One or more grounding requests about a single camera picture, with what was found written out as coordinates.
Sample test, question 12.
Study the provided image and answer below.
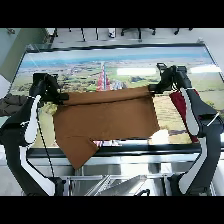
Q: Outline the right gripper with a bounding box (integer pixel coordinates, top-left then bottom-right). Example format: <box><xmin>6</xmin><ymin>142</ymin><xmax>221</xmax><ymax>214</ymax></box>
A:
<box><xmin>147</xmin><ymin>79</ymin><xmax>168</xmax><ymax>95</ymax></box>

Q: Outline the red garment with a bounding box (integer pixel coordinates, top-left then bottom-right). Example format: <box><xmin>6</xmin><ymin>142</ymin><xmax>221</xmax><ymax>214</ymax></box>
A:
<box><xmin>168</xmin><ymin>88</ymin><xmax>201</xmax><ymax>145</ymax></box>

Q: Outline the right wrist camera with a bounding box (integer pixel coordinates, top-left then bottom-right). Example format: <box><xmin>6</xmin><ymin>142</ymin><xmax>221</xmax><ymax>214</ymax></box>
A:
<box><xmin>155</xmin><ymin>62</ymin><xmax>188</xmax><ymax>76</ymax></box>

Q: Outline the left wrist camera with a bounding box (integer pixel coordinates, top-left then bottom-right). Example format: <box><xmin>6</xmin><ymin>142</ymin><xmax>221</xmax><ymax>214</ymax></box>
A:
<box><xmin>32</xmin><ymin>72</ymin><xmax>60</xmax><ymax>85</ymax></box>

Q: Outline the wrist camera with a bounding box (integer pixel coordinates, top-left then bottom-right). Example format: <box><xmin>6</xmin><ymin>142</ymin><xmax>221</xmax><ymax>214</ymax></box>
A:
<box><xmin>155</xmin><ymin>62</ymin><xmax>188</xmax><ymax>76</ymax></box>
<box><xmin>32</xmin><ymin>72</ymin><xmax>60</xmax><ymax>85</ymax></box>

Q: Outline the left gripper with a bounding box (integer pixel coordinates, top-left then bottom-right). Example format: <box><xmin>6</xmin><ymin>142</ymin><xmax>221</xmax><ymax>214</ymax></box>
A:
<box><xmin>49</xmin><ymin>87</ymin><xmax>70</xmax><ymax>105</ymax></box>

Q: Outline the brown T-shirt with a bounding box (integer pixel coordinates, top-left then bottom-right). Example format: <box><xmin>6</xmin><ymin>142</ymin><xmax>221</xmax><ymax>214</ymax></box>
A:
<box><xmin>52</xmin><ymin>85</ymin><xmax>162</xmax><ymax>171</ymax></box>

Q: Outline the silver frame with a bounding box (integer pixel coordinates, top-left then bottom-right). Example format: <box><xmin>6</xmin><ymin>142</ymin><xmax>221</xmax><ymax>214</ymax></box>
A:
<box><xmin>25</xmin><ymin>145</ymin><xmax>224</xmax><ymax>197</ymax></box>

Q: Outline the dark brown garment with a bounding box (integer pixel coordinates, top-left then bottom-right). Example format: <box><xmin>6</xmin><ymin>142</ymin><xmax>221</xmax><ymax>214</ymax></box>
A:
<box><xmin>0</xmin><ymin>93</ymin><xmax>30</xmax><ymax>116</ymax></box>

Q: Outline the black office chair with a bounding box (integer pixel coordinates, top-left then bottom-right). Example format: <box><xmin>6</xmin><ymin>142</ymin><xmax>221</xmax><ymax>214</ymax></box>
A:
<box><xmin>120</xmin><ymin>28</ymin><xmax>158</xmax><ymax>41</ymax></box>

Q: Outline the black cable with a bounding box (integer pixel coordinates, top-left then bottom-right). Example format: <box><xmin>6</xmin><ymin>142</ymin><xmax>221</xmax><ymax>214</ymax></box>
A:
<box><xmin>35</xmin><ymin>114</ymin><xmax>56</xmax><ymax>178</ymax></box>

